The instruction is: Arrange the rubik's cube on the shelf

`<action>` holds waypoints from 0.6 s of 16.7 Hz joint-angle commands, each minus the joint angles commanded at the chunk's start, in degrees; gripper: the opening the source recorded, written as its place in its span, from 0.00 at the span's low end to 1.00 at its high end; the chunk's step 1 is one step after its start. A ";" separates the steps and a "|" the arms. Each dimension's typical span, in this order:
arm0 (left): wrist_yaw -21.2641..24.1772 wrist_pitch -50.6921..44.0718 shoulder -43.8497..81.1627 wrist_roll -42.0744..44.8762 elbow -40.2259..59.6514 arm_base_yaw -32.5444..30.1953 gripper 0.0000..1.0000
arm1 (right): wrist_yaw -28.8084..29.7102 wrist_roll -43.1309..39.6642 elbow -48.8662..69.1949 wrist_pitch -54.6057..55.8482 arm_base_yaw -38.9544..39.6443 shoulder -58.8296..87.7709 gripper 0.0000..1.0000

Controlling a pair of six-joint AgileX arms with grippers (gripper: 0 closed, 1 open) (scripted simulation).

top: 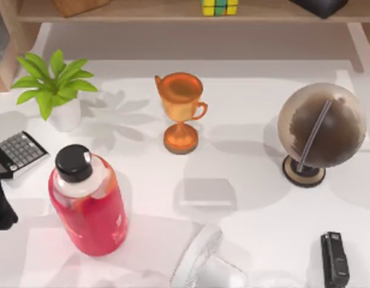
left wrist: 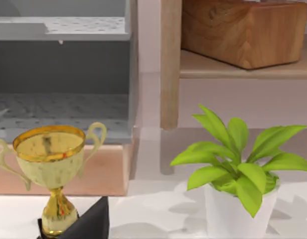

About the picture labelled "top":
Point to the bronze trophy cup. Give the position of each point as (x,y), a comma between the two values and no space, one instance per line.
(180,105)

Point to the red bottle with black cap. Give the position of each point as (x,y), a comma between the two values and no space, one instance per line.
(90,210)

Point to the grey calculator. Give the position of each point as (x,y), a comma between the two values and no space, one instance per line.
(20,151)

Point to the green plant in white pot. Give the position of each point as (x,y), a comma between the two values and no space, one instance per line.
(57,90)

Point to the coloured puzzle cube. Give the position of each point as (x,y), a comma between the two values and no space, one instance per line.
(220,6)

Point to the wooden box on shelf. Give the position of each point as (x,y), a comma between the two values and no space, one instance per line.
(80,6)

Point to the black object on shelf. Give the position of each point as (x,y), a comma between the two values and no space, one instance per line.
(321,7)

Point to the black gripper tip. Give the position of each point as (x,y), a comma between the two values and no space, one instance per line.
(0,198)

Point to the wooden shelf unit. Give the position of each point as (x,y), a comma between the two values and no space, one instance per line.
(185,13)

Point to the brown globe on stand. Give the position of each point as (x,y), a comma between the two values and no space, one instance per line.
(321,126)

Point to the black stapler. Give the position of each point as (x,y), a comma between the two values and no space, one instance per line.
(335,264)

